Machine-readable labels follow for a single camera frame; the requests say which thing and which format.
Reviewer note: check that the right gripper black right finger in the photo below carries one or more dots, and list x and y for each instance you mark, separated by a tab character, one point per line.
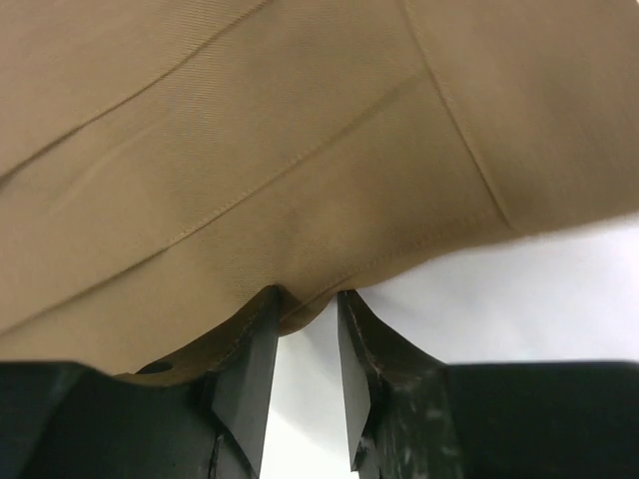
409	415

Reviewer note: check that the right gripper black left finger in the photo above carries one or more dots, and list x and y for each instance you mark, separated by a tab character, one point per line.
199	412

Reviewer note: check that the tan skirt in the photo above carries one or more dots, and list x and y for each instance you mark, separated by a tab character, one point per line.
163	161

